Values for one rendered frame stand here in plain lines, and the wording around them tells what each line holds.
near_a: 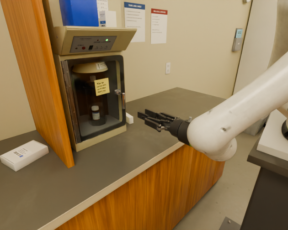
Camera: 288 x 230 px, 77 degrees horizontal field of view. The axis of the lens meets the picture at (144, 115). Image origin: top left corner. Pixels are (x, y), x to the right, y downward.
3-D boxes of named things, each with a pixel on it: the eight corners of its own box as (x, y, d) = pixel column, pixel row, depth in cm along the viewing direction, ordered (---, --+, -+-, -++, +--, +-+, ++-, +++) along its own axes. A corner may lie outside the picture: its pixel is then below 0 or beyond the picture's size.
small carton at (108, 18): (100, 27, 77) (98, 11, 75) (110, 27, 80) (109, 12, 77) (106, 27, 73) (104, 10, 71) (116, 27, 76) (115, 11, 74)
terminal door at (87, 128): (77, 143, 89) (61, 60, 73) (125, 124, 108) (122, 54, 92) (77, 143, 89) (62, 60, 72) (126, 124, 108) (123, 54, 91)
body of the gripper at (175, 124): (190, 117, 71) (171, 111, 78) (177, 124, 66) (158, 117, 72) (188, 134, 74) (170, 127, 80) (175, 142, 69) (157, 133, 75)
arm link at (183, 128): (187, 152, 66) (200, 143, 71) (191, 123, 61) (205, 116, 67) (174, 146, 70) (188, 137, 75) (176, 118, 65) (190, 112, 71)
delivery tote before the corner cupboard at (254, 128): (218, 124, 322) (221, 107, 309) (229, 117, 347) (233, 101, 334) (255, 138, 281) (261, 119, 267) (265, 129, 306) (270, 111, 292)
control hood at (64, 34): (57, 54, 72) (52, 26, 67) (123, 49, 92) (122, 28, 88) (70, 57, 64) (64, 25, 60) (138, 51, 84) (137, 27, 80)
